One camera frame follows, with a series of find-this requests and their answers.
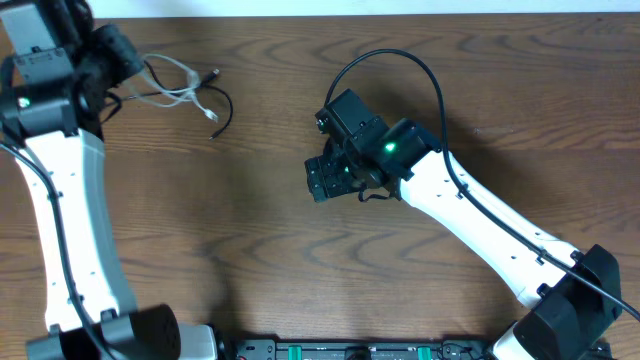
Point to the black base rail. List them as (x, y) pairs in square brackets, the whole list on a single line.
[(270, 349)]

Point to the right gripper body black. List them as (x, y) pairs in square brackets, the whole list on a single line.
[(335, 175)]

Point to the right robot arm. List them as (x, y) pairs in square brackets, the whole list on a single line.
[(568, 292)]

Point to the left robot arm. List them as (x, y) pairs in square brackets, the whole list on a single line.
[(56, 89)]

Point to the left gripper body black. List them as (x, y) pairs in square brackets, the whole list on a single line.
[(111, 61)]

